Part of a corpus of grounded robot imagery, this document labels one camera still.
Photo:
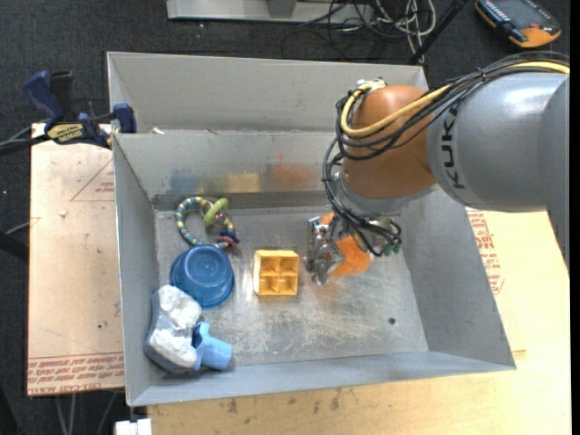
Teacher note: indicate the brown cardboard board, red print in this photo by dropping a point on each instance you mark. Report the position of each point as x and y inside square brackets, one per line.
[72, 265]

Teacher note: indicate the white and grey-blue toy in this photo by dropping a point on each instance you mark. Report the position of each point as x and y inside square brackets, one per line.
[174, 329]

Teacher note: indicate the grey metal bin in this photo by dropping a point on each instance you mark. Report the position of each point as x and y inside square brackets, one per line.
[317, 324]

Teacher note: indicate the orange soft toy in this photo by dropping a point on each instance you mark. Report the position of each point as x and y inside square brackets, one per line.
[355, 261]

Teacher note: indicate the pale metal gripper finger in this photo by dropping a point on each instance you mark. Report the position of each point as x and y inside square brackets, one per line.
[334, 254]
[316, 252]

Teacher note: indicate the blue plastic bowl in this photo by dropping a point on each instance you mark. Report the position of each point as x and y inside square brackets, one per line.
[204, 275]

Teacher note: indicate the yellow grid box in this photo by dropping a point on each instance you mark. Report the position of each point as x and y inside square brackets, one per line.
[276, 272]

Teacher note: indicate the light blue plastic piece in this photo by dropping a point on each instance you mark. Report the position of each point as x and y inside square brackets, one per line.
[217, 349]

